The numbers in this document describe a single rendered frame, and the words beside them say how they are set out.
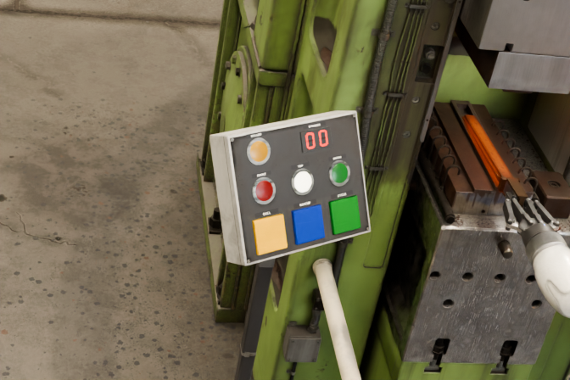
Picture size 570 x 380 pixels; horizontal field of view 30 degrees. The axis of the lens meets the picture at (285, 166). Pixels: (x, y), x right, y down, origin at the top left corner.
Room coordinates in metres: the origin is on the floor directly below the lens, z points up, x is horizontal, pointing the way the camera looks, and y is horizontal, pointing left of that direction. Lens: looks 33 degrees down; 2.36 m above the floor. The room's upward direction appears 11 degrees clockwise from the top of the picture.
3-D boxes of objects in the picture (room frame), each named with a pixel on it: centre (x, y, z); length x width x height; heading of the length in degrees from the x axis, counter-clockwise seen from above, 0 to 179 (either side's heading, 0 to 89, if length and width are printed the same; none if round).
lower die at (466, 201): (2.42, -0.47, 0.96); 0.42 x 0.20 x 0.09; 14
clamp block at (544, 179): (2.31, -0.68, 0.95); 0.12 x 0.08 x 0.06; 14
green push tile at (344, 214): (1.96, -0.15, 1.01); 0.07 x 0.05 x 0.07; 129
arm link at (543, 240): (1.95, -0.61, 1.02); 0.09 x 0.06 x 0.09; 104
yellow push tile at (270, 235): (1.84, 0.01, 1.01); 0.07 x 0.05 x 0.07; 129
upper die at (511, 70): (2.42, -0.47, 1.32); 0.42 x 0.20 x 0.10; 14
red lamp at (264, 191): (1.87, 0.03, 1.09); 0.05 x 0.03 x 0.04; 104
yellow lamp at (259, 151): (1.90, 0.06, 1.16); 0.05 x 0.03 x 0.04; 104
